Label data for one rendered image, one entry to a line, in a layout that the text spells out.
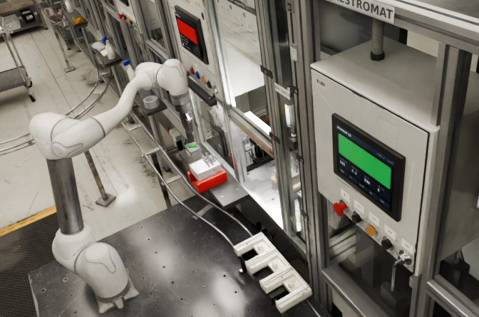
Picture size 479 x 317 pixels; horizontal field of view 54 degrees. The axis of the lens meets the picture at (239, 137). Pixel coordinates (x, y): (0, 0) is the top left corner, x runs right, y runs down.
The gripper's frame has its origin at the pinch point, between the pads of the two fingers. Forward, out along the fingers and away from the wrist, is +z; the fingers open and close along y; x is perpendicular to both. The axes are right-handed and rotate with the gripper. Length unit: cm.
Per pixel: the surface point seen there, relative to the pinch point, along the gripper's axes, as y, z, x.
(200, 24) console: -21, -62, -9
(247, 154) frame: -20.1, 9.6, -20.6
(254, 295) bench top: -71, 41, 10
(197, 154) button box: -3.8, 9.7, -0.5
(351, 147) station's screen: -114, -55, -7
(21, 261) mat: 96, 107, 113
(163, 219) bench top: -2.2, 41.0, 25.6
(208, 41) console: -25, -56, -10
